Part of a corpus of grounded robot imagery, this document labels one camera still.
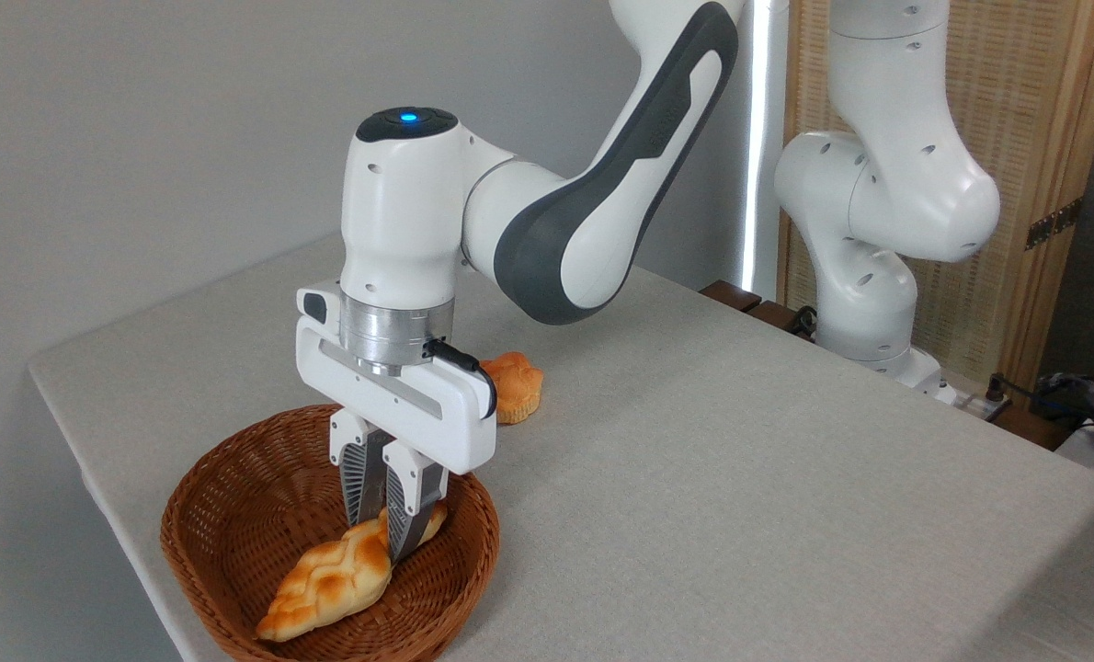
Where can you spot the brown wicker basket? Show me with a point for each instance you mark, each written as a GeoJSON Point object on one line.
{"type": "Point", "coordinates": [225, 524]}

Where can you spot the small white camera box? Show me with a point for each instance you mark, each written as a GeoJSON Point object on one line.
{"type": "Point", "coordinates": [317, 303]}

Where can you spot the long braided bread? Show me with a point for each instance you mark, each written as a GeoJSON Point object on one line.
{"type": "Point", "coordinates": [326, 579]}

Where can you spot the brass screen hinge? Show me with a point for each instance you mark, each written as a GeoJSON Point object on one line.
{"type": "Point", "coordinates": [1053, 223]}

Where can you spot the white power strip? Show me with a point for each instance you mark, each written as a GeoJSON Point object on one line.
{"type": "Point", "coordinates": [974, 403]}

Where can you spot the dark brown wooden block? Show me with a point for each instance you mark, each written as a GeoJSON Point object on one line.
{"type": "Point", "coordinates": [772, 314]}
{"type": "Point", "coordinates": [731, 295]}

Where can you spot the brown wooden board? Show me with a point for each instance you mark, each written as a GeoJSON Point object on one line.
{"type": "Point", "coordinates": [1030, 428]}

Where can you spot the round flower-shaped bread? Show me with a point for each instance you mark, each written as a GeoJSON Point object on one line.
{"type": "Point", "coordinates": [519, 391]}

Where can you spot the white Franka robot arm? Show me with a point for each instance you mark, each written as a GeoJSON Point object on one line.
{"type": "Point", "coordinates": [409, 221]}

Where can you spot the grey tablecloth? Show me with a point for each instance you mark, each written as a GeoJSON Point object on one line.
{"type": "Point", "coordinates": [740, 478]}

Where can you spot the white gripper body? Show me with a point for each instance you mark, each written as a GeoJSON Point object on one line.
{"type": "Point", "coordinates": [437, 423]}

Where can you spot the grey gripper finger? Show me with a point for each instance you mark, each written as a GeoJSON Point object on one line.
{"type": "Point", "coordinates": [358, 478]}
{"type": "Point", "coordinates": [409, 506]}

